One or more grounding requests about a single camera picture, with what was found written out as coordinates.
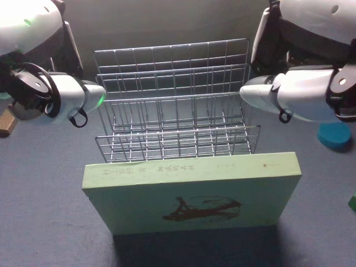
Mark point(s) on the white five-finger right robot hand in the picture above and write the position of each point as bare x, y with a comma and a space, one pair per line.
300, 91

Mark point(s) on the grey table cloth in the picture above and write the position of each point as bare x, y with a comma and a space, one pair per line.
41, 208

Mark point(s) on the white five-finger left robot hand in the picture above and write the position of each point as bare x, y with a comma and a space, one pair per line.
69, 91

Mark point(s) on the light green book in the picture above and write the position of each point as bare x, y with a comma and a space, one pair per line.
194, 189

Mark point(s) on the green block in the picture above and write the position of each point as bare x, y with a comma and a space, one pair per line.
352, 202

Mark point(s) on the blue round lid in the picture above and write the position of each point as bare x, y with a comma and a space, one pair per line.
333, 137

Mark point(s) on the wooden block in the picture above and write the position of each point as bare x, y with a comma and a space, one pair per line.
7, 125

